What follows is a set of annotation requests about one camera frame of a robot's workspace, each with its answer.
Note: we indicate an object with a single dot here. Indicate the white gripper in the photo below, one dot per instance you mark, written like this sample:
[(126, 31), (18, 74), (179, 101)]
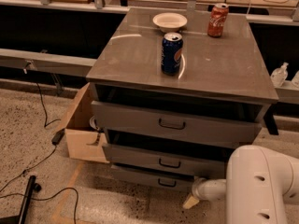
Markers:
[(199, 188)]

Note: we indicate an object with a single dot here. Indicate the grey bottom drawer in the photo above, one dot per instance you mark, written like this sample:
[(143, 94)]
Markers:
[(152, 178)]

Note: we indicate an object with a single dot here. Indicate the grey drawer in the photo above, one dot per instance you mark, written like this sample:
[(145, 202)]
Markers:
[(152, 178), (174, 126), (165, 162)]

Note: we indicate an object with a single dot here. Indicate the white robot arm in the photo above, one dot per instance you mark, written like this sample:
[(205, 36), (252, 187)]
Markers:
[(259, 183)]

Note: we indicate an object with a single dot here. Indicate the grey middle drawer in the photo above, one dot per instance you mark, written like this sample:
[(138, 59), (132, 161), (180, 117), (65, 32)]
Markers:
[(165, 162)]

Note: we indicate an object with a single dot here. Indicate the grey top drawer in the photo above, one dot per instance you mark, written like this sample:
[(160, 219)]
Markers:
[(174, 126)]

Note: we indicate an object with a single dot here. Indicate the grey drawer cabinet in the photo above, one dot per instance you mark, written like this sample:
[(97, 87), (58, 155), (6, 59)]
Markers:
[(222, 78)]

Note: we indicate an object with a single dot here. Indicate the cardboard box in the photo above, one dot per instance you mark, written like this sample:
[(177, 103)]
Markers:
[(83, 141)]

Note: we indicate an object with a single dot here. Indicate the black power adapter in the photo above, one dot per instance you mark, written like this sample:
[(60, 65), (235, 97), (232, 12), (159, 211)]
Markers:
[(58, 137)]

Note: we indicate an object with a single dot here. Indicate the blue pepsi can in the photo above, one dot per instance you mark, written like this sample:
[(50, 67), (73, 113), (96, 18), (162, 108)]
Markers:
[(172, 45)]

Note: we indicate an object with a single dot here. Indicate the black stand foot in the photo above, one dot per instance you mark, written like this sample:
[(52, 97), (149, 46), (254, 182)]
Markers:
[(32, 187)]

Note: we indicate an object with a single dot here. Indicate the white bowl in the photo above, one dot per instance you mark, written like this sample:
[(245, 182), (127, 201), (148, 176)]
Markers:
[(169, 22)]

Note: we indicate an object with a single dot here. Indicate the red coca-cola can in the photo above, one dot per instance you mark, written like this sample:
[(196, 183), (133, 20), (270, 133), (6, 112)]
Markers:
[(217, 19)]

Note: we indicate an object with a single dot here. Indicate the grey metal rail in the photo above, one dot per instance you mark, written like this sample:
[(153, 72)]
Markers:
[(46, 62)]

